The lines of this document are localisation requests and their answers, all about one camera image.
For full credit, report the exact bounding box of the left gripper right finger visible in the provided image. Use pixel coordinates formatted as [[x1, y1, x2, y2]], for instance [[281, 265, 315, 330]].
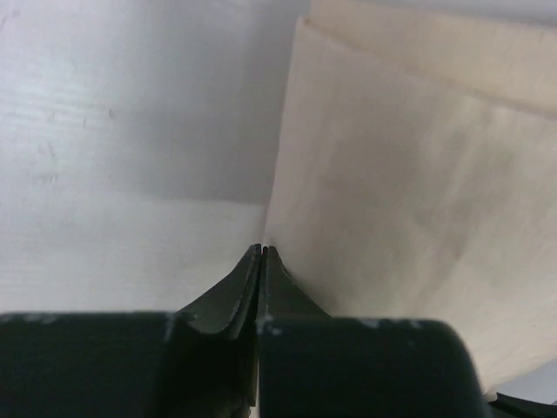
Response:
[[258, 246, 483, 417]]

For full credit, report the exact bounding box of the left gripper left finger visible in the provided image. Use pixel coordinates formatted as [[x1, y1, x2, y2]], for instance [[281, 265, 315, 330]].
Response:
[[1, 244, 261, 417]]

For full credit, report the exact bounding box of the beige cloth surgical kit roll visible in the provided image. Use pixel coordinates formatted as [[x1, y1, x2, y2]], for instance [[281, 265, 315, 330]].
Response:
[[265, 1, 556, 389]]

